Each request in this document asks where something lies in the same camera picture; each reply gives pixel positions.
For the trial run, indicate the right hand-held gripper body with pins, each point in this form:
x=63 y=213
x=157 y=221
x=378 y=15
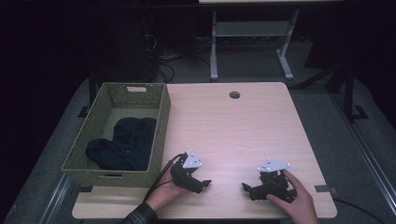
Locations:
x=274 y=183

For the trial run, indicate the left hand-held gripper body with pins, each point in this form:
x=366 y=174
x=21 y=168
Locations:
x=186 y=177

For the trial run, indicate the person's left hand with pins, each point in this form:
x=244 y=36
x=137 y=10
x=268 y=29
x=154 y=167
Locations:
x=165 y=193

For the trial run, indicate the person's right hand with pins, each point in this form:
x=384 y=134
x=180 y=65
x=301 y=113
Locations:
x=299 y=199

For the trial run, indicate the grey tape strip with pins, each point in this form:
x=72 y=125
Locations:
x=325 y=188

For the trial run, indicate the dark cloth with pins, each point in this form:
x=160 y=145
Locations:
x=135 y=129
x=109 y=155

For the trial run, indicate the green woven basket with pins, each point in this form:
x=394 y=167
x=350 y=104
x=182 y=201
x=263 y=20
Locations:
x=93 y=130

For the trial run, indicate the black metal stand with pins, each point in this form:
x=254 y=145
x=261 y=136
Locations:
x=350 y=93
x=91 y=90

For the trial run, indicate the grey metal stand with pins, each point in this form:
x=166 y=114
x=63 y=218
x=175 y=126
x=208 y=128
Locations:
x=249 y=29

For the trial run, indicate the metal floor rail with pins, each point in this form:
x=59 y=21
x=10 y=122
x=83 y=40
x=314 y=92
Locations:
x=57 y=199
x=367 y=155

